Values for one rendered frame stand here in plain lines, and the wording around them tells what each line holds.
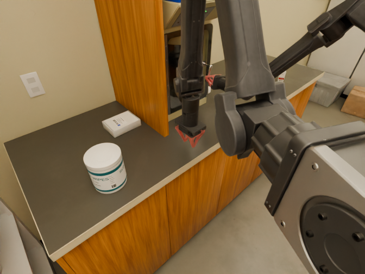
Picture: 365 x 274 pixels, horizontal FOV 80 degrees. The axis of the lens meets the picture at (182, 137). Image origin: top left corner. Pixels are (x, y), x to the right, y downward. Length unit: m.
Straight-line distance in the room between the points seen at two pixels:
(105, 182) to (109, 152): 0.11
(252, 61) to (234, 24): 0.05
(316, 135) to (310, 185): 0.05
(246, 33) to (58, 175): 0.90
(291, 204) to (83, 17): 1.22
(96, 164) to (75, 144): 0.38
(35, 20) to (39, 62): 0.18
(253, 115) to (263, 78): 0.06
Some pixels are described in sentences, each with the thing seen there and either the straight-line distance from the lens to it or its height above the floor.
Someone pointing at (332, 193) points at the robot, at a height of 1.49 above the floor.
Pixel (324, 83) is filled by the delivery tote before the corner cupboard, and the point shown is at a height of 0.32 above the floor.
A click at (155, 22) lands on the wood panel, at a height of 1.46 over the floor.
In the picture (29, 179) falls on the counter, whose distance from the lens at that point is 1.10.
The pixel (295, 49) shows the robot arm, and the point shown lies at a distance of 0.94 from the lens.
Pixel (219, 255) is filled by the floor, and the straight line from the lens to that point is 1.79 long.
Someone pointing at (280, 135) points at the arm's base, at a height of 1.48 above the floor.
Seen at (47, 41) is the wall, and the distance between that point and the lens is 1.27.
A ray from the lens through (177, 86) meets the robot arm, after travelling 0.66.
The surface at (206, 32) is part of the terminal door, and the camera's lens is 1.17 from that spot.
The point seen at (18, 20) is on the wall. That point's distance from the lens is 1.24.
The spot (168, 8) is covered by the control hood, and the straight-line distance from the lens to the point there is 0.93.
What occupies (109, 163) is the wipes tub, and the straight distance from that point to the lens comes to 0.80.
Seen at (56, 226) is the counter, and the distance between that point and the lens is 0.90.
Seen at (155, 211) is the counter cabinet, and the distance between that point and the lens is 1.08.
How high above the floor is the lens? 1.64
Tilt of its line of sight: 40 degrees down
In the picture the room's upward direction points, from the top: straight up
